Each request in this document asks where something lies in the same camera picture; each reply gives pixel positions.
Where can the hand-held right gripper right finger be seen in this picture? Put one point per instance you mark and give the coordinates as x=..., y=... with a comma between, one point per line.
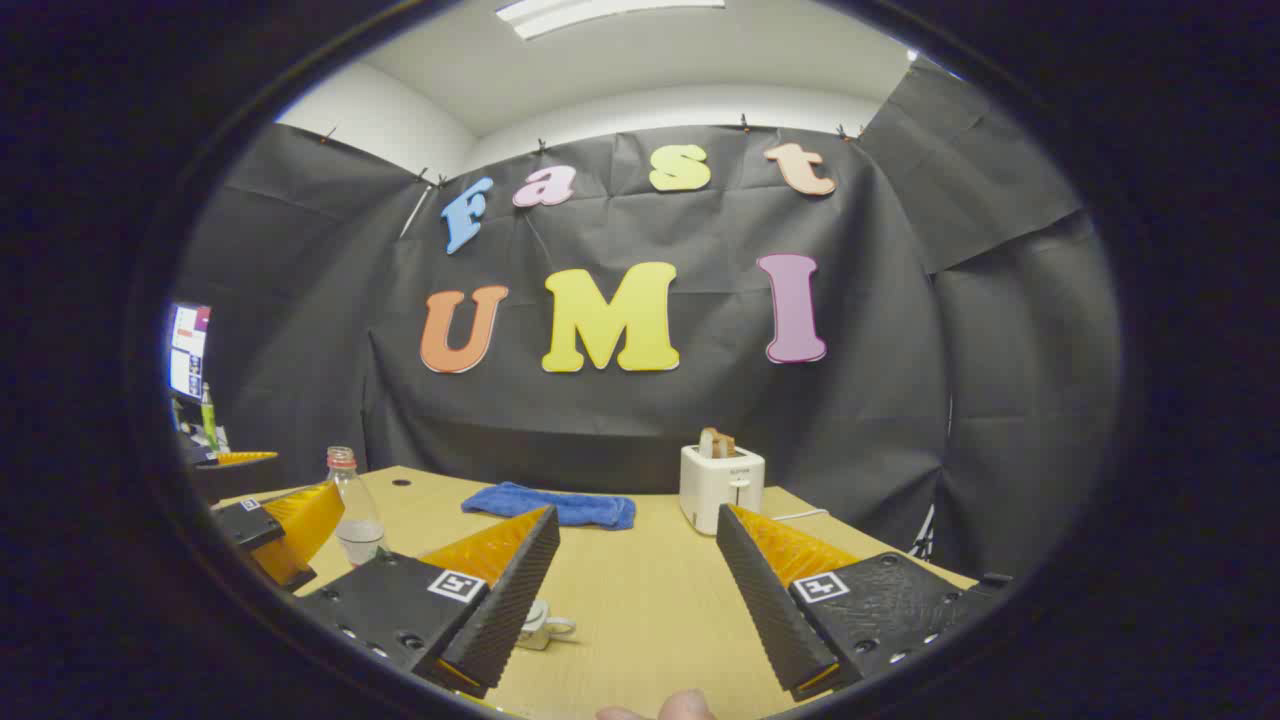
x=765, y=600

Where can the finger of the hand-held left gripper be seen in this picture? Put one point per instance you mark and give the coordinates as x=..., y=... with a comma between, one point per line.
x=240, y=475
x=300, y=520

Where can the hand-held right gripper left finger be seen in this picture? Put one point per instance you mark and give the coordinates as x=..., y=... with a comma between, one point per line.
x=520, y=590

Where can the white ceramic teacup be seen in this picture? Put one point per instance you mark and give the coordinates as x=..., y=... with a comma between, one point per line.
x=538, y=628

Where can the clear plastic water bottle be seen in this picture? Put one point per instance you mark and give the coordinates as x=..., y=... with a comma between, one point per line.
x=356, y=510

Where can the green bottle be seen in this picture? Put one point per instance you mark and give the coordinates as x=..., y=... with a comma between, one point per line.
x=209, y=415

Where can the blue towel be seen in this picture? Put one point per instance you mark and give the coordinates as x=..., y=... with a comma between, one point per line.
x=560, y=505

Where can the white toaster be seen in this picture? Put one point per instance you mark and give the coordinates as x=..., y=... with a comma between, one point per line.
x=715, y=485

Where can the computer monitor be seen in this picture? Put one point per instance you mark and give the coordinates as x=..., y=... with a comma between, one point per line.
x=188, y=350

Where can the toast slices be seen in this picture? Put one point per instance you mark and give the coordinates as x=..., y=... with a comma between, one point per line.
x=716, y=443

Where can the black backdrop cloth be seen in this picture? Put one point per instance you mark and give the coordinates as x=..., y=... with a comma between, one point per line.
x=900, y=330

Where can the ceiling light panel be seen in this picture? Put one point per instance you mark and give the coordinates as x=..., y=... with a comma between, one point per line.
x=600, y=12

